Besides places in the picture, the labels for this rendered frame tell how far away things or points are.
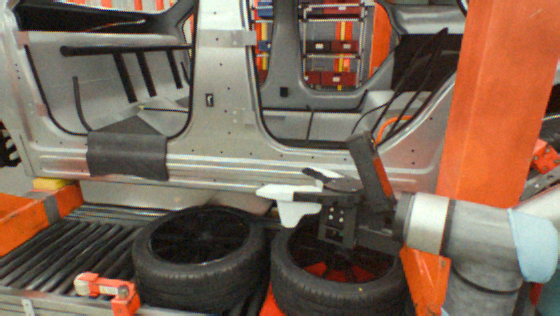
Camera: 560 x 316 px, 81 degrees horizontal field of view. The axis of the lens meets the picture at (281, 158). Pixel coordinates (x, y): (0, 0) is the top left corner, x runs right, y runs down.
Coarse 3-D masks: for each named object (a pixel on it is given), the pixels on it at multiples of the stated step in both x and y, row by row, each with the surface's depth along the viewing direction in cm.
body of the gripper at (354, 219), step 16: (352, 192) 44; (336, 208) 47; (352, 208) 44; (368, 208) 45; (400, 208) 42; (320, 224) 47; (336, 224) 47; (352, 224) 45; (368, 224) 46; (384, 224) 45; (400, 224) 41; (352, 240) 45; (368, 240) 46; (384, 240) 45; (400, 240) 42
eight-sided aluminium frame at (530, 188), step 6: (558, 168) 108; (528, 174) 115; (534, 174) 114; (540, 174) 111; (546, 174) 109; (552, 174) 109; (558, 174) 108; (528, 180) 115; (534, 180) 111; (540, 180) 110; (546, 180) 110; (552, 180) 109; (528, 186) 111; (534, 186) 111; (540, 186) 111; (528, 192) 112; (534, 192) 111; (522, 198) 113; (528, 198) 112
